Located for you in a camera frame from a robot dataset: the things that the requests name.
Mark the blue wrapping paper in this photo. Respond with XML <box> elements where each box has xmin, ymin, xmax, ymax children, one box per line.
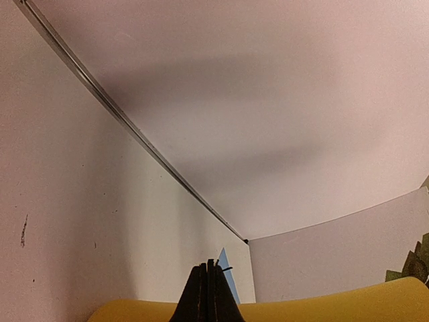
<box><xmin>217</xmin><ymin>248</ymin><xmax>241</xmax><ymax>304</ymax></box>

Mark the blue and pink flower bunch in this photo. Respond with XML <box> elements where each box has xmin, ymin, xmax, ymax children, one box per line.
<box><xmin>385</xmin><ymin>233</ymin><xmax>429</xmax><ymax>287</ymax></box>

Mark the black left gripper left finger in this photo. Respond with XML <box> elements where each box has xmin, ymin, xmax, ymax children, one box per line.
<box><xmin>170</xmin><ymin>263</ymin><xmax>208</xmax><ymax>322</ymax></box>

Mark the yellow vase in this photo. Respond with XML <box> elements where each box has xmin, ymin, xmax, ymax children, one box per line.
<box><xmin>88</xmin><ymin>277</ymin><xmax>428</xmax><ymax>322</ymax></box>

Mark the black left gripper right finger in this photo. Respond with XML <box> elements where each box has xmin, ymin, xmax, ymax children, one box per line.
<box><xmin>206</xmin><ymin>259</ymin><xmax>245</xmax><ymax>322</ymax></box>

